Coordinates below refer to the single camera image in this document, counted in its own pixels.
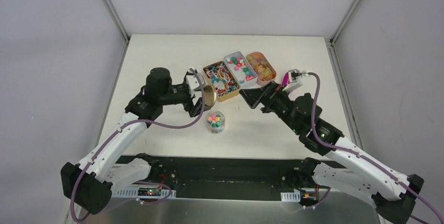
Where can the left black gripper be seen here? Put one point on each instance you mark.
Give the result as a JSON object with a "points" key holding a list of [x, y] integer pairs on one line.
{"points": [[193, 100]]}

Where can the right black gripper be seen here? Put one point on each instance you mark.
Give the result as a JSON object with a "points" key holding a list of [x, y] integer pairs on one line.
{"points": [[254, 96]]}

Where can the gold ring lid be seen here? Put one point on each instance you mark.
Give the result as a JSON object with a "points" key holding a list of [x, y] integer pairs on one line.
{"points": [[210, 96]]}

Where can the clear plastic cup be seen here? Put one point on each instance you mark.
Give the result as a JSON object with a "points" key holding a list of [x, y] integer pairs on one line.
{"points": [[215, 121]]}

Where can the magenta plastic scoop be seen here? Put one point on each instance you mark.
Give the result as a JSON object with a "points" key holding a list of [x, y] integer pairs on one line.
{"points": [[285, 80]]}

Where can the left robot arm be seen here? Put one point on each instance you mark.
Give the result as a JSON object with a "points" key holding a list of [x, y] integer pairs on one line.
{"points": [[91, 182]]}

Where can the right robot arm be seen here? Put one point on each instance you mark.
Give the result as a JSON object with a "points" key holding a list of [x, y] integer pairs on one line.
{"points": [[391, 193]]}

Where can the white tin of candies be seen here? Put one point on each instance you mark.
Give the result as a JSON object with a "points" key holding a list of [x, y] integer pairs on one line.
{"points": [[241, 70]]}

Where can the pink tin of gummies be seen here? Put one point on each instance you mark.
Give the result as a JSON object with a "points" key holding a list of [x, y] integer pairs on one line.
{"points": [[262, 67]]}

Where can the gold tin of lollipops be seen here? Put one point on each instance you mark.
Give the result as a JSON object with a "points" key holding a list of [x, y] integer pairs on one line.
{"points": [[222, 80]]}

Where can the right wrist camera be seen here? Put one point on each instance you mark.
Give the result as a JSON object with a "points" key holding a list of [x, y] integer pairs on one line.
{"points": [[295, 77]]}

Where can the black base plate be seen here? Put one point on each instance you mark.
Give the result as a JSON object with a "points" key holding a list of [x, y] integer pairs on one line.
{"points": [[232, 179]]}

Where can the left white cable duct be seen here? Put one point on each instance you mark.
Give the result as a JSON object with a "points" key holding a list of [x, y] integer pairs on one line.
{"points": [[144, 192]]}

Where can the white cable duct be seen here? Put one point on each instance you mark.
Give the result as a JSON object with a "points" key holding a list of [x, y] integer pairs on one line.
{"points": [[144, 192], [294, 196]]}

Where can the right white cable duct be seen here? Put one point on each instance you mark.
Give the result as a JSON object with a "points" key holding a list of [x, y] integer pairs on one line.
{"points": [[294, 196]]}

